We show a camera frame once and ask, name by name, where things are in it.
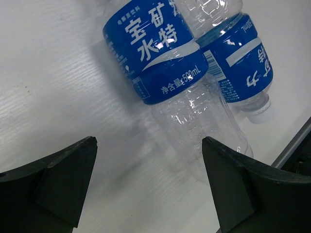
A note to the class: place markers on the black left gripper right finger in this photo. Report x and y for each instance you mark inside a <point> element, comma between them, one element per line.
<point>252,197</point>

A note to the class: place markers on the blue label bottle row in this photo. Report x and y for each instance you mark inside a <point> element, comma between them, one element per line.
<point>157,52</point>
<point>235,54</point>

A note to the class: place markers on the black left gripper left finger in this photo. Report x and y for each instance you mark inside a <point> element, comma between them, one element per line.
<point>47,195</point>

